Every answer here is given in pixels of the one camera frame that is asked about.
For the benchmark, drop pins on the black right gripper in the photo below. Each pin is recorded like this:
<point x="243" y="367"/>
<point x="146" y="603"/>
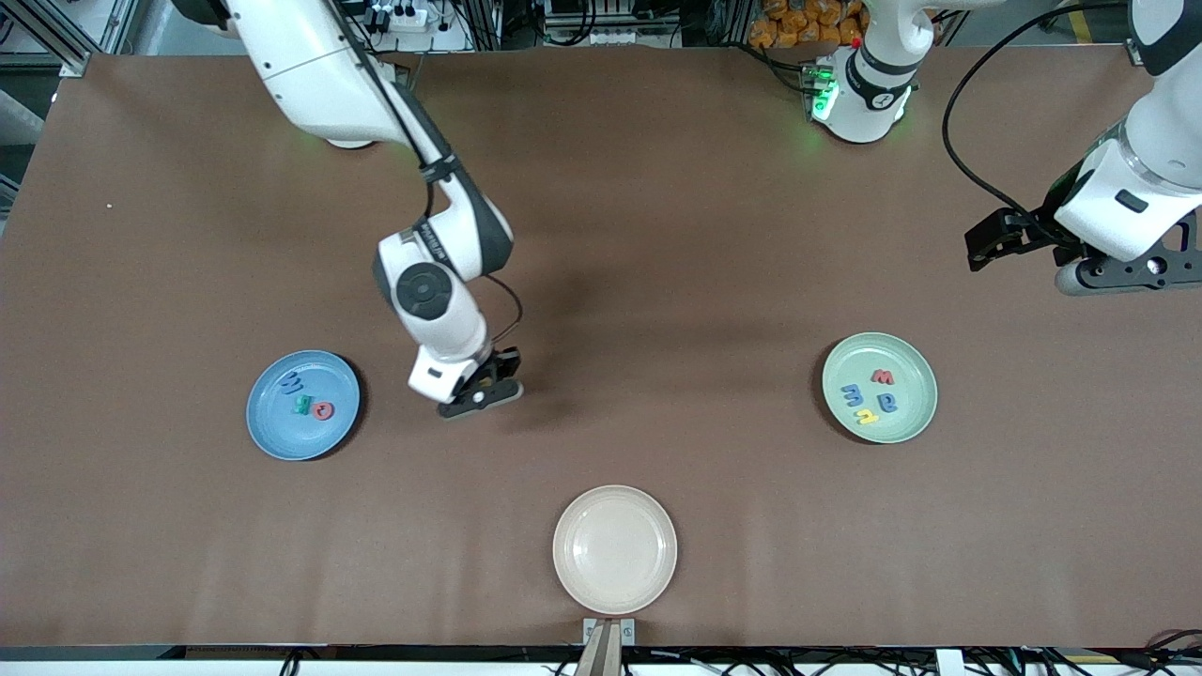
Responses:
<point x="498" y="364"/>

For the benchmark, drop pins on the bag of orange items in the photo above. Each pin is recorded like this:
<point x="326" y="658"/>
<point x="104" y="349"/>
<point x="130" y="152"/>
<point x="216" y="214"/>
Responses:
<point x="798" y="23"/>

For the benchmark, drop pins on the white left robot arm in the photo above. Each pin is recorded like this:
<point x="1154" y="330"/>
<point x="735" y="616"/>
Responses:
<point x="1099" y="221"/>

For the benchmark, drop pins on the white power strip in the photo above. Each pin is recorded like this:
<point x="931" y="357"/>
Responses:
<point x="404" y="16"/>

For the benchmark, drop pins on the beige plate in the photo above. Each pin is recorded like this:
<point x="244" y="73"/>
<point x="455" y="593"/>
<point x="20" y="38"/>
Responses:
<point x="615" y="549"/>

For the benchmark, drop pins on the metal mount bracket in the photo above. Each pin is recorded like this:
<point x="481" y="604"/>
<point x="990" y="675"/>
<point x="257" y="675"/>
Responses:
<point x="608" y="638"/>

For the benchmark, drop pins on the teal letter R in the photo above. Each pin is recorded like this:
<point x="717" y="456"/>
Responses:
<point x="302" y="407"/>

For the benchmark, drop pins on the green plate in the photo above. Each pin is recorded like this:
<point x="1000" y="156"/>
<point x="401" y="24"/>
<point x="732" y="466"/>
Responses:
<point x="901" y="413"/>

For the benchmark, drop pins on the blue letter E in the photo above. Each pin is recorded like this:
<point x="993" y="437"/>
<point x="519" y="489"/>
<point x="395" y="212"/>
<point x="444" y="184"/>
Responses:
<point x="855" y="394"/>

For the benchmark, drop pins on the yellow lowercase letter h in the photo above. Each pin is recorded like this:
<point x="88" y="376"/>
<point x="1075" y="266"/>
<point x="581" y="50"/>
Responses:
<point x="866" y="416"/>

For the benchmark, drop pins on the dark blue letter block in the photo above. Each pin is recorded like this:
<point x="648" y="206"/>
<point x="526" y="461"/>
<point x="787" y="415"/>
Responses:
<point x="293" y="383"/>

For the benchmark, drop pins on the background equipment rack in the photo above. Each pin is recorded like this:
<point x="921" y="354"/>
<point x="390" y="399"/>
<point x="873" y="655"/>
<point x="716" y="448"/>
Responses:
<point x="601" y="19"/>

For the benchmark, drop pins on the pink letter Q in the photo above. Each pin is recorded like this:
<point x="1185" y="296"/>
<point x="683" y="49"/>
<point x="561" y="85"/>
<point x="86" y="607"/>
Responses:
<point x="324" y="410"/>

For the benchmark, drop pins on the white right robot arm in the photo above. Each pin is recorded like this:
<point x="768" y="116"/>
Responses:
<point x="441" y="319"/>

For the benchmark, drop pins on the blue lowercase letter a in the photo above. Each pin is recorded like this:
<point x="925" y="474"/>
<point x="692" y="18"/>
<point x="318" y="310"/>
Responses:
<point x="887" y="403"/>

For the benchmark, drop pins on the pink letter W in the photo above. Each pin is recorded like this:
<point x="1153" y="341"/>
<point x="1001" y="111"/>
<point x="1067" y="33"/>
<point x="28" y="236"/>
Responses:
<point x="883" y="377"/>

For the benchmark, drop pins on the aluminium frame profile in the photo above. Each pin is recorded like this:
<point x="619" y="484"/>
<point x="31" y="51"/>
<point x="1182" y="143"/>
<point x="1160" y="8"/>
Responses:
<point x="52" y="36"/>

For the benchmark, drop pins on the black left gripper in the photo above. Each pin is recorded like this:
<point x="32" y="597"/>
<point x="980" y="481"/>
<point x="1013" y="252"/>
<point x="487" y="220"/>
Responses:
<point x="1045" y="228"/>

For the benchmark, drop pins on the brown table cover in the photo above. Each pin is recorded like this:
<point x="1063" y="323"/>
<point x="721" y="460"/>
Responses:
<point x="657" y="235"/>

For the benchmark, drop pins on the blue plate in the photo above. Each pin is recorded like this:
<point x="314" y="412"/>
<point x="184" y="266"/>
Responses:
<point x="315" y="437"/>

